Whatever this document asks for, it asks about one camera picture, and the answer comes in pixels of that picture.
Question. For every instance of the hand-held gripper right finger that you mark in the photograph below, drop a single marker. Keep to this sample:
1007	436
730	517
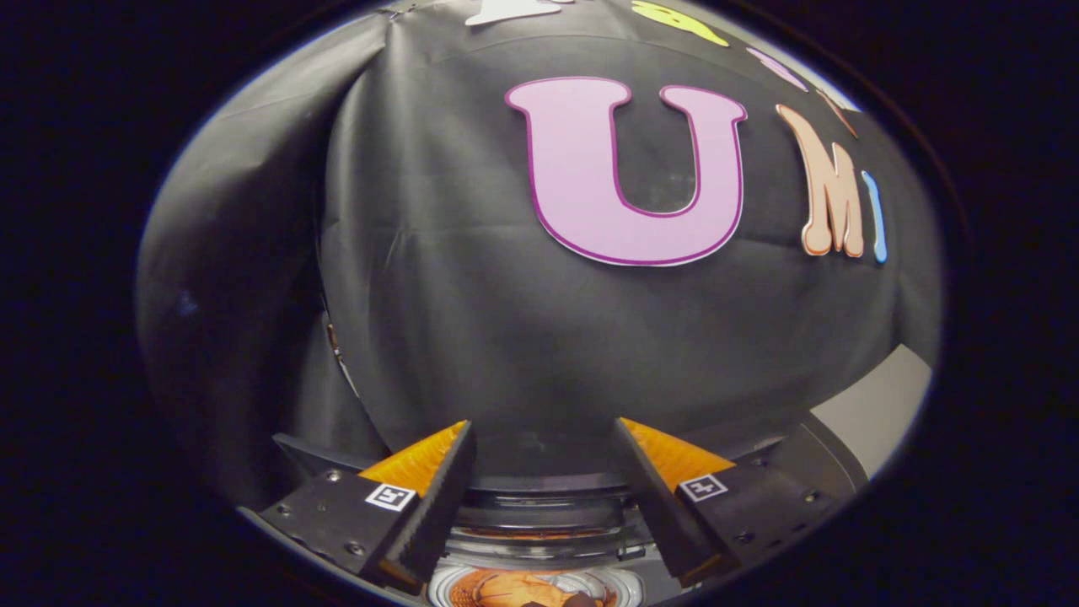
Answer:
653	506

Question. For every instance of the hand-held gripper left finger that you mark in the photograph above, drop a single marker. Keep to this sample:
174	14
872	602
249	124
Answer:
438	506

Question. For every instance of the orange button shirt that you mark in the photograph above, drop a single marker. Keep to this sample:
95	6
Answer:
506	588

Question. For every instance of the grey washing machine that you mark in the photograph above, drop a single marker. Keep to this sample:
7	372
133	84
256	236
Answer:
809	464

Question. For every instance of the black backdrop cloth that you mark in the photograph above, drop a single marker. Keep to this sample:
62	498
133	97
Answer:
472	295

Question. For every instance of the beige cabinet with dark frame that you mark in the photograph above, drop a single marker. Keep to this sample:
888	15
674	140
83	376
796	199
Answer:
877	413

